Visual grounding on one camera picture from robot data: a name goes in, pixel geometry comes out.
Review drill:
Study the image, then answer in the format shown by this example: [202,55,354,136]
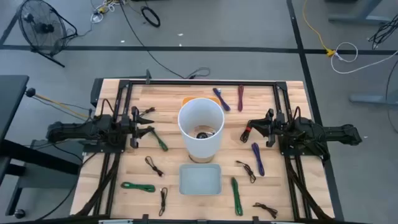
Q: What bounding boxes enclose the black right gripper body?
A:
[266,108,289,148]

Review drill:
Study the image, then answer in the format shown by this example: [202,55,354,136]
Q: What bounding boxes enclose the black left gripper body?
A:
[119,106,140,149]

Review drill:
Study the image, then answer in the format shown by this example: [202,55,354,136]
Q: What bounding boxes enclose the black cable with red tie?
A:
[240,125,253,144]

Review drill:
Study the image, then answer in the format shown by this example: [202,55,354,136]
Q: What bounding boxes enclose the maroon braided USB cable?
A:
[238,84,245,113]

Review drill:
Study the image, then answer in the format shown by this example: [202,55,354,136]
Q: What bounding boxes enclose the black USB cable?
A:
[159,187,169,217]
[144,156,165,178]
[235,160,257,184]

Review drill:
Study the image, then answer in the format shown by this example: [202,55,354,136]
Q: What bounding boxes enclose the green braided USB cable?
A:
[121,181,156,194]
[231,177,244,217]
[148,126,169,152]

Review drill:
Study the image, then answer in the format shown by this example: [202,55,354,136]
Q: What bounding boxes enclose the dark brown USB cable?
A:
[139,106,157,118]
[252,202,279,220]

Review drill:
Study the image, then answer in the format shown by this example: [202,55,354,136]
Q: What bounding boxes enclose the white cylindrical bucket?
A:
[177,97,225,164]

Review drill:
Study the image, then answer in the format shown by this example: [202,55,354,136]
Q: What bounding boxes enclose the grey plastic bin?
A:
[178,163,223,196]

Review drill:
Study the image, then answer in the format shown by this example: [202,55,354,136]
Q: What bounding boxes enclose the black desk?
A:
[0,74,80,215]

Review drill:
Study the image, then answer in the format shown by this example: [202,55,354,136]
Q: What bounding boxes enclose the black floor fan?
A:
[17,0,78,68]

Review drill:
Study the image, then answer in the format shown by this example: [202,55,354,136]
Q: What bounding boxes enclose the black sleeved cable bundle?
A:
[284,155,330,220]
[76,152,122,217]

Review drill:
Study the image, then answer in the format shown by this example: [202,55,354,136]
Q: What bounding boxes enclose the black aluminium table frame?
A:
[74,79,335,220]

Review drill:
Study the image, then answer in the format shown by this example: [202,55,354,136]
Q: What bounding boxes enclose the grey looped floor cable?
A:
[185,67,211,80]

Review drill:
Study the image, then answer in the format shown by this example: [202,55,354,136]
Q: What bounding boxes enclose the long black floor cable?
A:
[119,0,187,79]

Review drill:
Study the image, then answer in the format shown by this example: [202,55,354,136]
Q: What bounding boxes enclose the white floor cable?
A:
[330,42,398,75]

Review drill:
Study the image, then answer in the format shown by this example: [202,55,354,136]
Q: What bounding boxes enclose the yellow extension cord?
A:
[303,0,336,58]

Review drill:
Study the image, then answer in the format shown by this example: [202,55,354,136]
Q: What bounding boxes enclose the black knob with yellow cable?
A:
[25,88,91,119]

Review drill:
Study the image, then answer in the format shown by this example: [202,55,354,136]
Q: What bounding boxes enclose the coiled black floor cable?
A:
[141,6,161,28]

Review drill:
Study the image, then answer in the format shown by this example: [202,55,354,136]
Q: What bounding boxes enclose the white and yellow cable tangle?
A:
[90,0,125,24]

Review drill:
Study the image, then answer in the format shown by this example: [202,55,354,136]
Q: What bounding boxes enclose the grey table leg frame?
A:
[328,0,398,24]

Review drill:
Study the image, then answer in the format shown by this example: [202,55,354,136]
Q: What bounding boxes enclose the black cable tangle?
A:
[368,21,398,50]

